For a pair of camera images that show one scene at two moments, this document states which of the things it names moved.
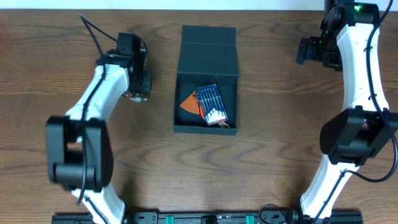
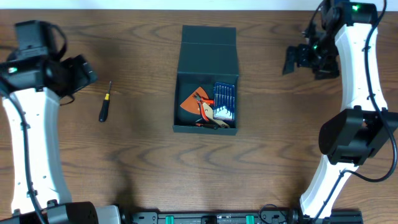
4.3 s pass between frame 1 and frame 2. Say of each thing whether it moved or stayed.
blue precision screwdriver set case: moved
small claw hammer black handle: moved
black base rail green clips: stayed
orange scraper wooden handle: stayed
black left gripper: moved
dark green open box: stayed
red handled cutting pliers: stayed
